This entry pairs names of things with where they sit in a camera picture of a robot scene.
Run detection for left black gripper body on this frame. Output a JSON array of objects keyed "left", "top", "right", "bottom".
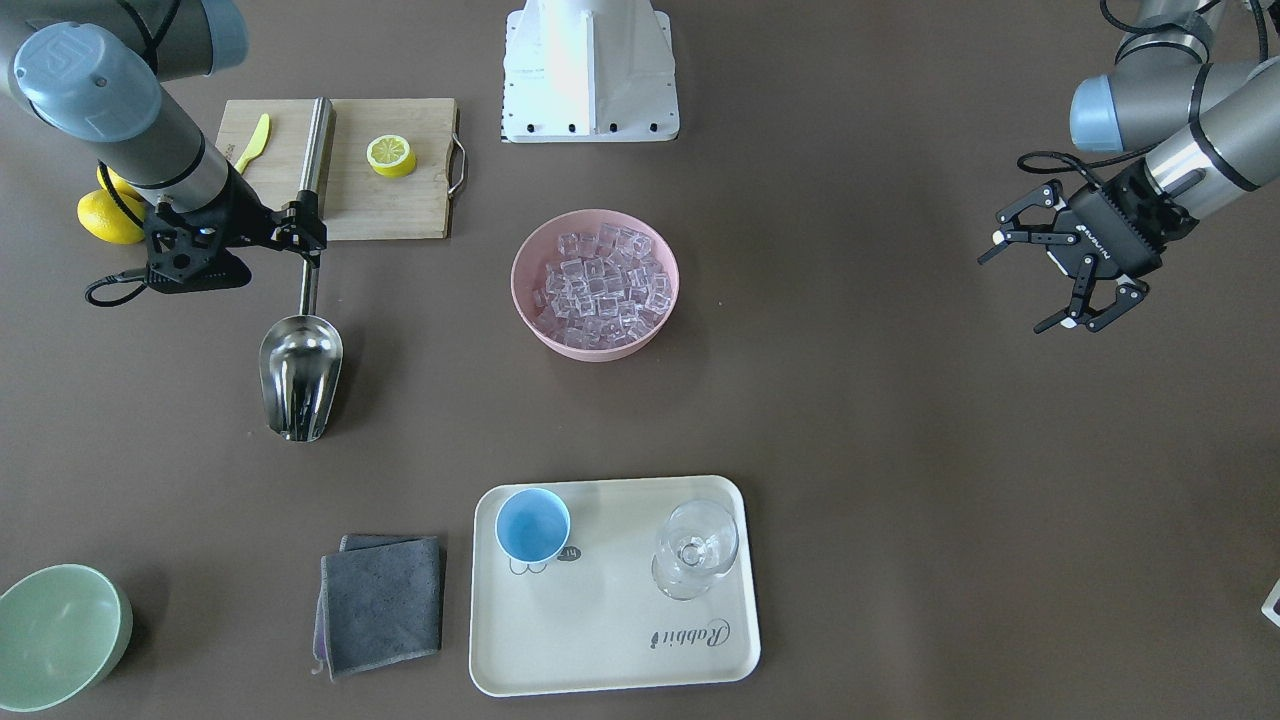
[{"left": 1048, "top": 160, "right": 1199, "bottom": 291}]

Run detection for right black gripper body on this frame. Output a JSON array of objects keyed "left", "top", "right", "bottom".
[{"left": 143, "top": 168, "right": 280, "bottom": 293}]

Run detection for bamboo cutting board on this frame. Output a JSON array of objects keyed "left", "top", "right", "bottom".
[{"left": 216, "top": 97, "right": 465, "bottom": 243}]

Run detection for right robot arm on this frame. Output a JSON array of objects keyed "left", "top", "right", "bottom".
[{"left": 3, "top": 1, "right": 332, "bottom": 299}]

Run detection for grey folded cloth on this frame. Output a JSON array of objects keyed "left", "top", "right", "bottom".
[{"left": 312, "top": 533, "right": 445, "bottom": 682}]

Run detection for light blue cup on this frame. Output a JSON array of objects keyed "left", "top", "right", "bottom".
[{"left": 495, "top": 488, "right": 572, "bottom": 564}]

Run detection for steel muddler black tip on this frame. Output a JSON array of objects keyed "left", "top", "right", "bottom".
[{"left": 297, "top": 97, "right": 335, "bottom": 193}]

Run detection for light green bowl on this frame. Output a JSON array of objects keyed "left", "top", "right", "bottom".
[{"left": 1, "top": 564, "right": 134, "bottom": 714}]

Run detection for pile of clear ice cubes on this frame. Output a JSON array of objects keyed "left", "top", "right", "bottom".
[{"left": 532, "top": 223, "right": 673, "bottom": 350}]

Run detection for white object at edge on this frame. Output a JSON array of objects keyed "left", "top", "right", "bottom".
[{"left": 1261, "top": 580, "right": 1280, "bottom": 626}]

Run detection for clear wine glass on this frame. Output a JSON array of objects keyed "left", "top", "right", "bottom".
[{"left": 652, "top": 498, "right": 740, "bottom": 601}]

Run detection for lower whole lemon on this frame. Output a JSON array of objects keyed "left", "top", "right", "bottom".
[{"left": 76, "top": 190, "right": 145, "bottom": 245}]

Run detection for halved lemon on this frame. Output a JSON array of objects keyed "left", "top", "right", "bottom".
[{"left": 365, "top": 135, "right": 417, "bottom": 178}]

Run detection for yellow plastic knife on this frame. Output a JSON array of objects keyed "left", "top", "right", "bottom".
[{"left": 234, "top": 113, "right": 273, "bottom": 174}]

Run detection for cream serving tray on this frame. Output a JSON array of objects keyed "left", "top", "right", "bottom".
[{"left": 468, "top": 475, "right": 762, "bottom": 697}]

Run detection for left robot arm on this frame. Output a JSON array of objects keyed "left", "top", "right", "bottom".
[{"left": 982, "top": 1, "right": 1279, "bottom": 332}]

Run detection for stainless steel ice scoop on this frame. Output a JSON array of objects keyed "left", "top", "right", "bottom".
[{"left": 259, "top": 259, "right": 344, "bottom": 443}]

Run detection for upper whole lemon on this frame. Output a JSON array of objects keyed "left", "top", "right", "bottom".
[{"left": 95, "top": 163, "right": 142, "bottom": 201}]

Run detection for pink bowl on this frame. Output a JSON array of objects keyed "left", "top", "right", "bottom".
[{"left": 509, "top": 209, "right": 681, "bottom": 363}]

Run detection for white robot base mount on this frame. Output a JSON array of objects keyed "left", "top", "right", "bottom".
[{"left": 500, "top": 1, "right": 681, "bottom": 143}]

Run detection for whole lemon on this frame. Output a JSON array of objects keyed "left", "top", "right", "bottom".
[
  {"left": 76, "top": 190, "right": 145, "bottom": 245},
  {"left": 95, "top": 163, "right": 142, "bottom": 201}
]

